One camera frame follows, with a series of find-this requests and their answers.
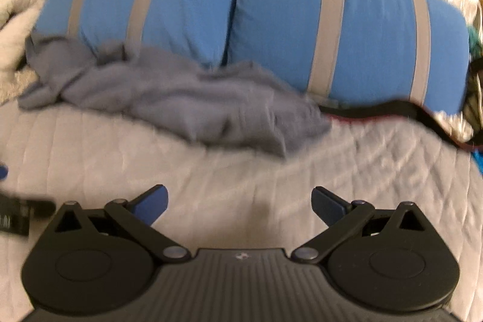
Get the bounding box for grey-blue sweatpants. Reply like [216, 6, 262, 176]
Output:
[18, 33, 331, 158]

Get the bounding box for grey quilted bedspread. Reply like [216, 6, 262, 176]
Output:
[1, 101, 482, 321]

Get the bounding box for white fluffy comforter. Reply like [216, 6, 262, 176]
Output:
[0, 0, 45, 79]

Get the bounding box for right blue striped pillow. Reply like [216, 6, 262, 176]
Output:
[228, 0, 469, 114]

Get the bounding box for teal cloth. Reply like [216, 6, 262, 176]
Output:
[468, 25, 482, 60]

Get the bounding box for black strap with red edge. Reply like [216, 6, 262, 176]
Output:
[318, 100, 483, 150]

